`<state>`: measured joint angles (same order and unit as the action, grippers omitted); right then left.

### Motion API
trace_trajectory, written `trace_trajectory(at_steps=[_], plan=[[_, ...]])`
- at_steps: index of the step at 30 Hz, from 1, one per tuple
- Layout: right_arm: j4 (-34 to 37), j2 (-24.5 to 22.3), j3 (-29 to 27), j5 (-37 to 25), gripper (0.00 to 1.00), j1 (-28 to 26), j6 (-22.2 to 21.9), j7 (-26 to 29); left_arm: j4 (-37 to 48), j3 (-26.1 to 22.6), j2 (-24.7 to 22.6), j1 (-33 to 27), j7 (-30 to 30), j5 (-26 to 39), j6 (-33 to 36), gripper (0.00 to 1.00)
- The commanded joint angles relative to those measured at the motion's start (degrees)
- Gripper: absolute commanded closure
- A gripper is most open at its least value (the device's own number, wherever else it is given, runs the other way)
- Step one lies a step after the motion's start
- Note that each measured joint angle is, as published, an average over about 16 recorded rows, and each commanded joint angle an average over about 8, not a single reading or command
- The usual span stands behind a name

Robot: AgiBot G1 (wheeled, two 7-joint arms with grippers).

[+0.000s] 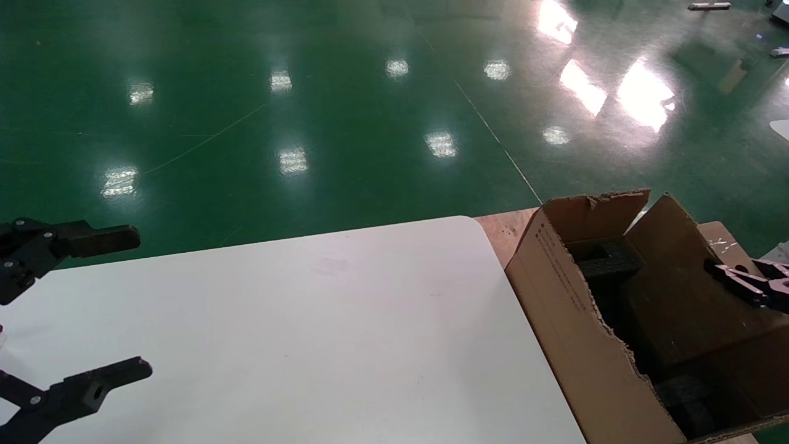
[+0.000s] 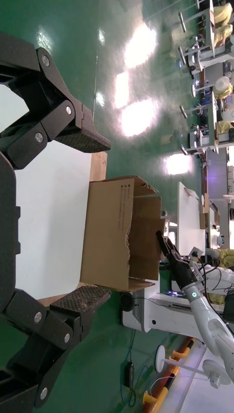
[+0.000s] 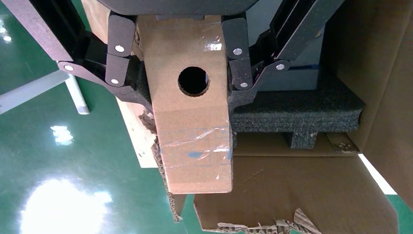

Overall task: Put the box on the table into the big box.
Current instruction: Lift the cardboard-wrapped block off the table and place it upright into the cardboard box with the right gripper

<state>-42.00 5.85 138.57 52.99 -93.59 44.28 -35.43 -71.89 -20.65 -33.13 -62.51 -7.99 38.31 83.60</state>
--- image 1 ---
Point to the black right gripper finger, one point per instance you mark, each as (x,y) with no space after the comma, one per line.
(775,269)
(755,288)

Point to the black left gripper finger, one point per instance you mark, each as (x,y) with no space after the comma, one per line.
(80,391)
(92,240)

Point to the big open cardboard box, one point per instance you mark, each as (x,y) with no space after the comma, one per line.
(555,290)

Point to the white flat object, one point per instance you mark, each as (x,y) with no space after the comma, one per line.
(781,129)

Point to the small grey floor object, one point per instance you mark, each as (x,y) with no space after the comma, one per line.
(780,53)

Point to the grey flat bar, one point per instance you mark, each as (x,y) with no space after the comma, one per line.
(709,6)

